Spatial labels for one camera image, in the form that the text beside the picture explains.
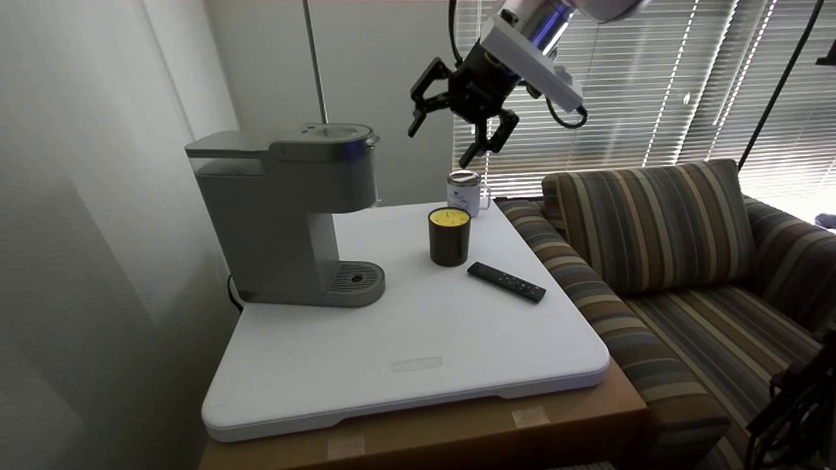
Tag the grey coffee machine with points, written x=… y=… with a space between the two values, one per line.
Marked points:
x=261 y=224

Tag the thin metal pole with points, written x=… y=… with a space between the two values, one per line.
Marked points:
x=315 y=61

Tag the black stand pole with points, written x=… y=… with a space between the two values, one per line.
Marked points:
x=773 y=87

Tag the white plastic board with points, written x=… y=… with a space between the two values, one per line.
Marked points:
x=418 y=340

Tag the grey coffee machine lid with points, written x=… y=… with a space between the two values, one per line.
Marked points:
x=330 y=138

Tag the striped sofa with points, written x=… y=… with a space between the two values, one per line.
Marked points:
x=662 y=235

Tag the black remote control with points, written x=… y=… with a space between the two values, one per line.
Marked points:
x=507 y=283

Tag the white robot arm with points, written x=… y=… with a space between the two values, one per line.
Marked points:
x=605 y=6

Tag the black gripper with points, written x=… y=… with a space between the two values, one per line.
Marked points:
x=479 y=82

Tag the wooden table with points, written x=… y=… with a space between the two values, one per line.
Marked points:
x=486 y=431

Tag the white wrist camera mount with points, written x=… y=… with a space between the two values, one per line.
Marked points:
x=531 y=64

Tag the black metal frame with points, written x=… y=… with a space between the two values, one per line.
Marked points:
x=798 y=408

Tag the white window blinds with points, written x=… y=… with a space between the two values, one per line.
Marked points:
x=662 y=94

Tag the white mug metal rim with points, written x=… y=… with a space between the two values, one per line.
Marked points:
x=466 y=194

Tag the dark jar yellow candle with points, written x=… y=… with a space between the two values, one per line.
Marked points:
x=450 y=237

